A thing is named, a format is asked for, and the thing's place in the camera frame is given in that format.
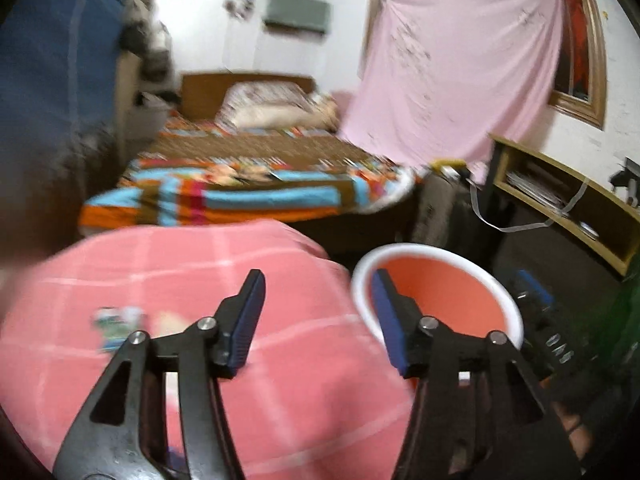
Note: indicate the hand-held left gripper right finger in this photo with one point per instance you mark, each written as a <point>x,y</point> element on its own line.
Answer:
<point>392,330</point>

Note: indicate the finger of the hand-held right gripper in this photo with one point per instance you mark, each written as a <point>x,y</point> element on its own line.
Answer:
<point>534,285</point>
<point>552,345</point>

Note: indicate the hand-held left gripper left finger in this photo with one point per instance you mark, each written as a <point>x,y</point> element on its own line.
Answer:
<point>245,330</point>

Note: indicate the orange basin with white rim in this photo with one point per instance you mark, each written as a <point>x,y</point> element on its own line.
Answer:
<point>440,285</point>

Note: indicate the small green white wrapper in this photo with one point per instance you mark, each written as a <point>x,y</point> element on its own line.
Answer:
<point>116,325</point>

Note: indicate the person's right forearm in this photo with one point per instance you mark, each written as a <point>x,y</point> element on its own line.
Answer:
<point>577,442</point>

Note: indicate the pink checked blanket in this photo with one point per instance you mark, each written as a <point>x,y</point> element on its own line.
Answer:
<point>300,360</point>

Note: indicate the stack of papers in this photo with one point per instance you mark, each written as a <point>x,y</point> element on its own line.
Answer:
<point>535,187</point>

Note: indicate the dark wooden desk shelf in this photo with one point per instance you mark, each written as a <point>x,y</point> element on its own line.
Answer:
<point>560,167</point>

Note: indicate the brown patterned bag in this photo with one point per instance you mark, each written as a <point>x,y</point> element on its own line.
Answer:
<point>435,205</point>

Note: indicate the small black device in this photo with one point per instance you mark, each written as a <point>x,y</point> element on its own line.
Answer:
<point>625,177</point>

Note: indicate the yellow power strip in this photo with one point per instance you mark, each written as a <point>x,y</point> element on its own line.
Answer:
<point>450,165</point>

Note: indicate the colourful patterned bedspread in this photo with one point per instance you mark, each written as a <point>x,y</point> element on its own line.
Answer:
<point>250,180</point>

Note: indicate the pink hanging sheet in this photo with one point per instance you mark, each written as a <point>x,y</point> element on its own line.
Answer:
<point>450,75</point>

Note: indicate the floral pillow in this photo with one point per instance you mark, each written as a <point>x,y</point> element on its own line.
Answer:
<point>265,100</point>

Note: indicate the white nightstand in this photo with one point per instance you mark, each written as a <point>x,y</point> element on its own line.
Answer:
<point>147,120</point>

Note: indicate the wooden headboard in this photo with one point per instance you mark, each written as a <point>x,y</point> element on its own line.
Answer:
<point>200,95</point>

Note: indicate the red hanging cloth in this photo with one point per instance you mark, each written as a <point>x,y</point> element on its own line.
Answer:
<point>575,35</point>

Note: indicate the black and white hanging bag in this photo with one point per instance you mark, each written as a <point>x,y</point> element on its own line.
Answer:
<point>157,57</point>

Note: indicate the television with green cover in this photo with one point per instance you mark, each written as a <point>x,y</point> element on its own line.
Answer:
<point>297,10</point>

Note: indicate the blue dotted wardrobe cover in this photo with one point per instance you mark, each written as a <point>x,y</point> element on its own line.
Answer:
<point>55,50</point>

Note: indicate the barred window with wooden frame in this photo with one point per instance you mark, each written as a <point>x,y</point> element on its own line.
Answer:
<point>595,60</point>

